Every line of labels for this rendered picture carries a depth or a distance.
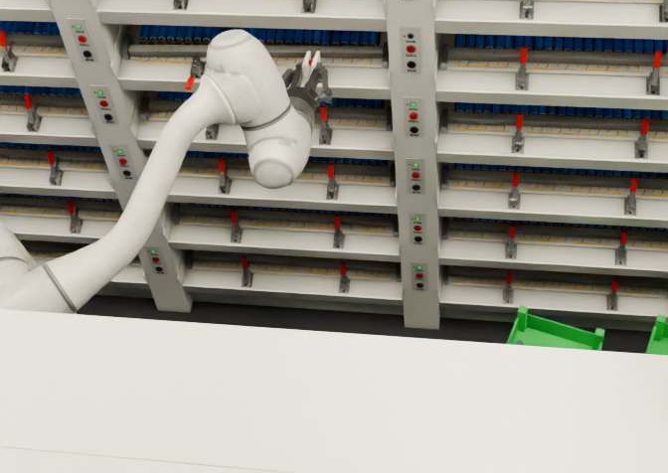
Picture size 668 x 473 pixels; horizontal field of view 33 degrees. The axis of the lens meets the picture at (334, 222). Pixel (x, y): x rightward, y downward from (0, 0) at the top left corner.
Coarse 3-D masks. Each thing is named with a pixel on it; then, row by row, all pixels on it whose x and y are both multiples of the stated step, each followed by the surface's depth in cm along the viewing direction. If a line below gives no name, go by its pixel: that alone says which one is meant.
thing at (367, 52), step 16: (144, 48) 247; (160, 48) 246; (176, 48) 246; (192, 48) 245; (272, 48) 243; (288, 48) 242; (304, 48) 242; (320, 48) 242; (336, 48) 241; (352, 48) 241; (368, 48) 240
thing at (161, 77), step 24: (120, 24) 247; (120, 48) 248; (384, 48) 239; (120, 72) 248; (144, 72) 247; (168, 72) 246; (336, 72) 241; (360, 72) 241; (384, 72) 240; (336, 96) 244; (360, 96) 243; (384, 96) 241
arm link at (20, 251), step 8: (0, 224) 204; (0, 232) 201; (8, 232) 203; (0, 240) 198; (8, 240) 200; (16, 240) 203; (0, 248) 197; (8, 248) 198; (16, 248) 200; (24, 248) 205; (0, 256) 195; (8, 256) 196; (16, 256) 198; (24, 256) 201; (32, 264) 206
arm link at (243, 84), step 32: (224, 32) 197; (224, 64) 193; (256, 64) 194; (192, 96) 196; (224, 96) 193; (256, 96) 195; (192, 128) 195; (160, 160) 195; (160, 192) 196; (128, 224) 196; (64, 256) 195; (96, 256) 195; (128, 256) 197; (64, 288) 192; (96, 288) 196
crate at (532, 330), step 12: (516, 324) 260; (528, 324) 264; (540, 324) 262; (552, 324) 260; (516, 336) 264; (528, 336) 264; (540, 336) 264; (552, 336) 263; (564, 336) 262; (576, 336) 260; (588, 336) 258; (600, 336) 253; (564, 348) 261; (576, 348) 261; (588, 348) 260; (600, 348) 257
